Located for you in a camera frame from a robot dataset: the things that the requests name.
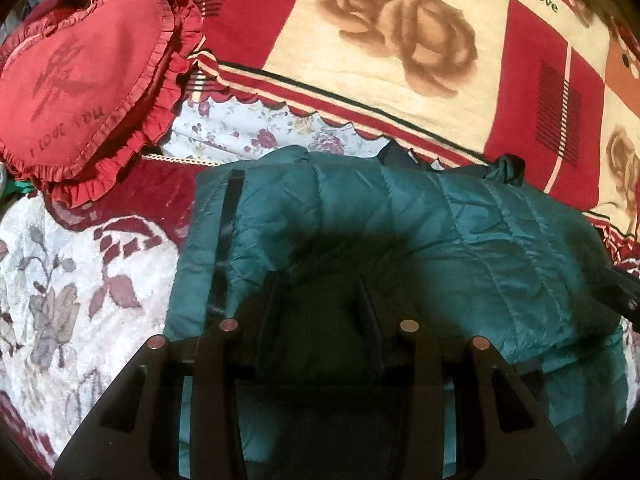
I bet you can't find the teal puffer jacket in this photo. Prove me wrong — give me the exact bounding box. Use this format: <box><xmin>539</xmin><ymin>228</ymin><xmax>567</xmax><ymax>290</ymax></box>
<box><xmin>165</xmin><ymin>146</ymin><xmax>628</xmax><ymax>479</ymax></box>

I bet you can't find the red heart ruffled pillow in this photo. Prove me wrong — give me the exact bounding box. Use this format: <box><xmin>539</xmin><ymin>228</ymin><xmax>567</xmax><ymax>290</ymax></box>
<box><xmin>1</xmin><ymin>0</ymin><xmax>204</xmax><ymax>208</ymax></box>

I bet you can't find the floral white maroon bedspread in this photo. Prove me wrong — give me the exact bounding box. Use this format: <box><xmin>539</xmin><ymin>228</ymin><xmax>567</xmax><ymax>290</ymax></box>
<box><xmin>1</xmin><ymin>100</ymin><xmax>385</xmax><ymax>472</ymax></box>

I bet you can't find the red cream rose blanket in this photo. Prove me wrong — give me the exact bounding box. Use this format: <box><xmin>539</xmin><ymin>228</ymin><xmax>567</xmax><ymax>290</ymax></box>
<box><xmin>194</xmin><ymin>0</ymin><xmax>639</xmax><ymax>271</ymax></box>

